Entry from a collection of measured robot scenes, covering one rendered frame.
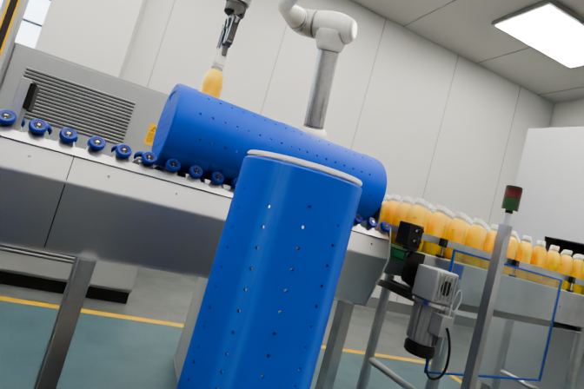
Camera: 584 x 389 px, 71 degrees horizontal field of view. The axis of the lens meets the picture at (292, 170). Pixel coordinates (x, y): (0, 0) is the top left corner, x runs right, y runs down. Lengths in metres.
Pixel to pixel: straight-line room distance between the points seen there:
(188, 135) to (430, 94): 4.46
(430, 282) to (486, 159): 4.51
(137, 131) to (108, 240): 1.65
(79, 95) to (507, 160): 5.29
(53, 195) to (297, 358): 0.79
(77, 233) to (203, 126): 0.48
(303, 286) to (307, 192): 0.19
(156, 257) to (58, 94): 1.80
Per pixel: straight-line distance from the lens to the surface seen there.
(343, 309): 1.73
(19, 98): 1.37
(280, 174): 0.82
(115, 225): 1.32
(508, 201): 1.85
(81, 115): 2.94
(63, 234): 1.34
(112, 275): 3.01
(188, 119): 1.30
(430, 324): 1.67
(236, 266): 0.85
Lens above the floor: 0.94
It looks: 5 degrees up
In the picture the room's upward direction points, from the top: 16 degrees clockwise
